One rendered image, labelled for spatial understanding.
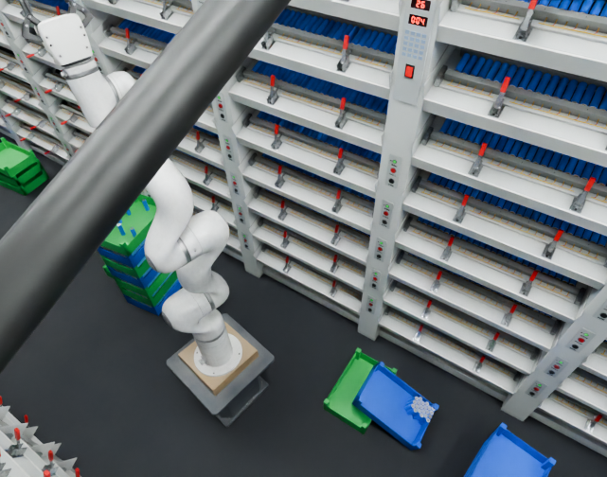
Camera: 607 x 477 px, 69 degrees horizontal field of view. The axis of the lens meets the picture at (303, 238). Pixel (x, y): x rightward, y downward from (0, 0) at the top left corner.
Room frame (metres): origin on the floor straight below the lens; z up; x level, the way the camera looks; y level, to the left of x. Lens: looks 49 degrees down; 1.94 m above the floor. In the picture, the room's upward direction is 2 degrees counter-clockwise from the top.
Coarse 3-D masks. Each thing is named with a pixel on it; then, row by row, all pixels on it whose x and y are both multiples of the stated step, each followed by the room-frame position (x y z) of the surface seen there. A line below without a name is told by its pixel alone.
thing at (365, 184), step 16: (256, 112) 1.53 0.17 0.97; (240, 128) 1.45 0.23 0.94; (256, 144) 1.37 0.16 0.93; (288, 144) 1.35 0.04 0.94; (304, 144) 1.33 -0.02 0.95; (288, 160) 1.30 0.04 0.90; (304, 160) 1.26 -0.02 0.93; (320, 160) 1.25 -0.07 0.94; (336, 160) 1.24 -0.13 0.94; (336, 176) 1.17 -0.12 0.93; (352, 176) 1.16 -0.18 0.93; (368, 176) 1.15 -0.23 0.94; (368, 192) 1.11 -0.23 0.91
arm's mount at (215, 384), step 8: (232, 328) 0.94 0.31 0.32; (240, 336) 0.90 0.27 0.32; (192, 344) 0.87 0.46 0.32; (248, 344) 0.86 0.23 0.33; (184, 352) 0.84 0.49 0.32; (192, 352) 0.84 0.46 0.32; (248, 352) 0.83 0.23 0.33; (256, 352) 0.83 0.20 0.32; (184, 360) 0.81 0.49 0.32; (192, 360) 0.80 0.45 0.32; (248, 360) 0.80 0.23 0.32; (192, 368) 0.77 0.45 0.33; (240, 368) 0.77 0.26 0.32; (200, 376) 0.73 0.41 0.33; (208, 376) 0.73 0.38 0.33; (224, 376) 0.73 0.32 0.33; (232, 376) 0.74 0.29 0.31; (208, 384) 0.70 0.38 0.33; (216, 384) 0.70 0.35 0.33; (224, 384) 0.71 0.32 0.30; (216, 392) 0.68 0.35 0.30
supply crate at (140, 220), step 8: (136, 200) 1.55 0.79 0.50; (152, 200) 1.52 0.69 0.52; (136, 208) 1.51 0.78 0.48; (144, 208) 1.50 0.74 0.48; (152, 208) 1.50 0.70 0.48; (128, 216) 1.46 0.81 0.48; (136, 216) 1.46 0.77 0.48; (144, 216) 1.45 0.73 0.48; (152, 216) 1.45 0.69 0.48; (128, 224) 1.40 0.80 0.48; (136, 224) 1.40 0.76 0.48; (144, 224) 1.40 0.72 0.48; (112, 232) 1.36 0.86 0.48; (128, 232) 1.36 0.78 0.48; (136, 232) 1.35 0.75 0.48; (144, 232) 1.33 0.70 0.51; (104, 240) 1.26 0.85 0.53; (112, 240) 1.31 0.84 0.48; (120, 240) 1.31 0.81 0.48; (128, 240) 1.30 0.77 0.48; (136, 240) 1.28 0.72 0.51; (112, 248) 1.25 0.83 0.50; (120, 248) 1.23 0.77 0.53; (128, 248) 1.23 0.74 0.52
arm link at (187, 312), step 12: (168, 300) 0.81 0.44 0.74; (180, 300) 0.80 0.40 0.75; (192, 300) 0.80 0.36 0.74; (204, 300) 0.81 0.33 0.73; (168, 312) 0.77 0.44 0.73; (180, 312) 0.76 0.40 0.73; (192, 312) 0.77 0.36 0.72; (204, 312) 0.79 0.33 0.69; (216, 312) 0.86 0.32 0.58; (168, 324) 0.75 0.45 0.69; (180, 324) 0.74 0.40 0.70; (192, 324) 0.76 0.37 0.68; (204, 324) 0.80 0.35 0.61; (216, 324) 0.81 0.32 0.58; (204, 336) 0.78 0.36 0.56; (216, 336) 0.79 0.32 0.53
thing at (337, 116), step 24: (240, 72) 1.47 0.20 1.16; (264, 72) 1.46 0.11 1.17; (288, 72) 1.43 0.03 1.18; (240, 96) 1.40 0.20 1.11; (264, 96) 1.38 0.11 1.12; (288, 96) 1.35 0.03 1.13; (312, 96) 1.30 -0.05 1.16; (336, 96) 1.29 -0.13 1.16; (360, 96) 1.27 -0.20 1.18; (288, 120) 1.30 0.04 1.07; (312, 120) 1.23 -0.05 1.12; (336, 120) 1.19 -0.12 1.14; (360, 120) 1.19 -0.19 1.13; (384, 120) 1.15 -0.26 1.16; (360, 144) 1.14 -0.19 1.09
